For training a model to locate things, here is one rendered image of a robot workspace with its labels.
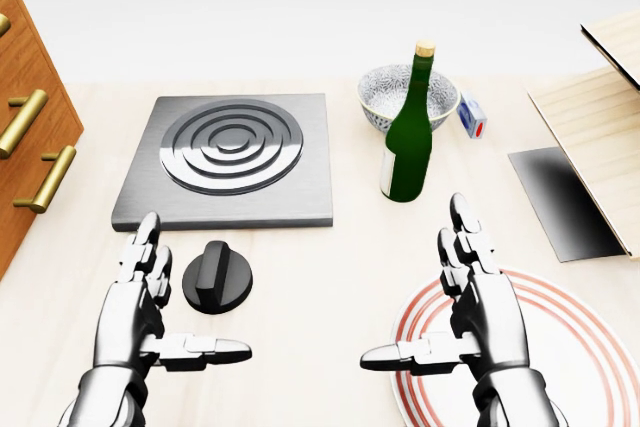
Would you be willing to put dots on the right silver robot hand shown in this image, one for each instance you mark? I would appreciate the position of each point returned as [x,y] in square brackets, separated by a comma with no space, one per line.
[492,317]

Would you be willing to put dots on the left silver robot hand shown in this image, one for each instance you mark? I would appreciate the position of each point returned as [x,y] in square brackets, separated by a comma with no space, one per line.
[125,317]

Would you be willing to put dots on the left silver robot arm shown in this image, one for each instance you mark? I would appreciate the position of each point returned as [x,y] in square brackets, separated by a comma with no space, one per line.
[107,397]

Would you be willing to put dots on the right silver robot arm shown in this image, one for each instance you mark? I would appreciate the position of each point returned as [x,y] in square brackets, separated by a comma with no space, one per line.
[517,399]

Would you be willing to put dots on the round black stove knob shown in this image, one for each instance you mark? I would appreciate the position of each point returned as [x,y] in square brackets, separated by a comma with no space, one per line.
[217,277]

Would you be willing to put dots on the flat grey stove plate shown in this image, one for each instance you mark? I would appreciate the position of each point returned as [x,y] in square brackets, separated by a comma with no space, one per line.
[225,162]

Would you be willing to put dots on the white plate with red rings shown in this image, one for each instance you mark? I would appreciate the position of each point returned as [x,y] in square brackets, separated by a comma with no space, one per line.
[560,347]

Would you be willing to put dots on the green glass bottle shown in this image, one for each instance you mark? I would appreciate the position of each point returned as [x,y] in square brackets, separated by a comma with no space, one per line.
[410,147]

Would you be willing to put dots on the pale wooden open box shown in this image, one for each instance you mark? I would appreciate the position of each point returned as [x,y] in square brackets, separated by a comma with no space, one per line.
[590,147]

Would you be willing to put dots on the small blue white box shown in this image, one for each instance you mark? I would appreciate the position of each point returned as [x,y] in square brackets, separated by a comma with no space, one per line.
[473,114]

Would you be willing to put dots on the wooden cabinet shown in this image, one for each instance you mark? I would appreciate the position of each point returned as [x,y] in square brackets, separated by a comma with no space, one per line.
[30,112]

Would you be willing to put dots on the blue patterned bowl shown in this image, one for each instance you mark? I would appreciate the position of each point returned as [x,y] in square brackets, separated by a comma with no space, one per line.
[382,97]

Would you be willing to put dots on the cabinet drawer front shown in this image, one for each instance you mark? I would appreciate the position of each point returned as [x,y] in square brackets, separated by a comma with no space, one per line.
[20,87]

